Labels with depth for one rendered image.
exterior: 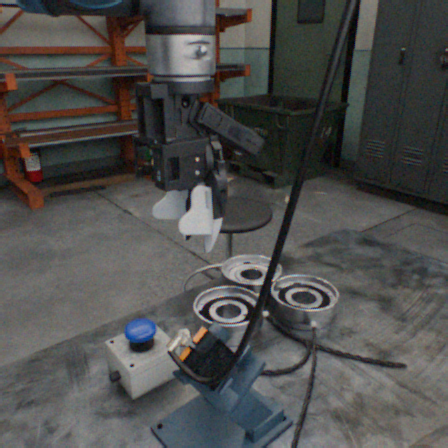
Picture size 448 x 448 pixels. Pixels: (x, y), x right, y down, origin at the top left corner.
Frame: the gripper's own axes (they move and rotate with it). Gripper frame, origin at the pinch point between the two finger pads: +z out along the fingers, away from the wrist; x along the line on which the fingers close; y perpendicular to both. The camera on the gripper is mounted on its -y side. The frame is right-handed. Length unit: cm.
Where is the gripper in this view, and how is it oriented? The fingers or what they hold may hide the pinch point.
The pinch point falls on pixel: (201, 235)
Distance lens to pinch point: 56.9
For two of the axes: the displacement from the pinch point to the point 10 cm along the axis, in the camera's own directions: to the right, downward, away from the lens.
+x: 6.2, 3.3, -7.1
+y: -7.8, 2.6, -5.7
